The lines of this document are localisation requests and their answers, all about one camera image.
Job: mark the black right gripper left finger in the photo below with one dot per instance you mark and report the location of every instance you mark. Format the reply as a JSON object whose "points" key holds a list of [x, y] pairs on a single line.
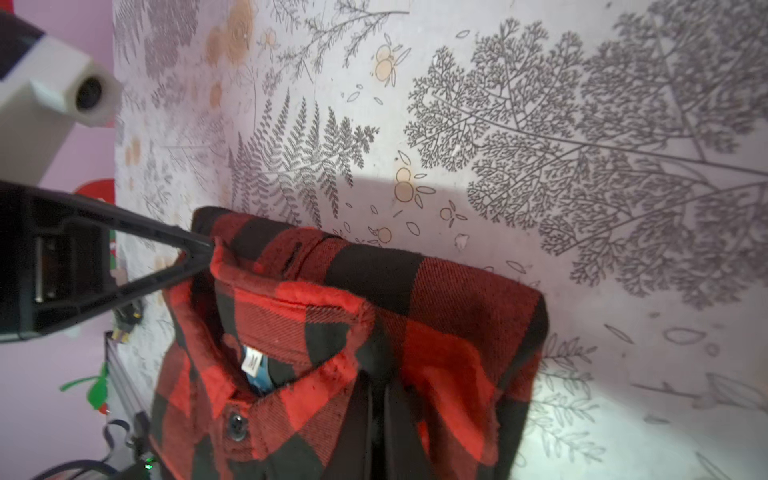
{"points": [[352, 457]]}

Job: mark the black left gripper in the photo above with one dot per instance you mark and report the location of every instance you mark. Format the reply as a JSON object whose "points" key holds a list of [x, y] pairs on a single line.
{"points": [[56, 259]]}

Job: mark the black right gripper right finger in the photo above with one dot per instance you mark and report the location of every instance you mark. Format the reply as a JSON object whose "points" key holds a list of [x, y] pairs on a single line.
{"points": [[405, 457]]}

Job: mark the red black plaid shirt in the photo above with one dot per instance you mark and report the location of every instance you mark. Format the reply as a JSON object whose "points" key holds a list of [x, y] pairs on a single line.
{"points": [[271, 338]]}

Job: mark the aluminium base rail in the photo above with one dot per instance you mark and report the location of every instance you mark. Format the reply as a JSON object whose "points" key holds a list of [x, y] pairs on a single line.
{"points": [[128, 421]]}

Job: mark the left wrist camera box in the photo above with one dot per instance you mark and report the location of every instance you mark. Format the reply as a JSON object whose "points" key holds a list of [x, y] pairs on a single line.
{"points": [[47, 87]]}

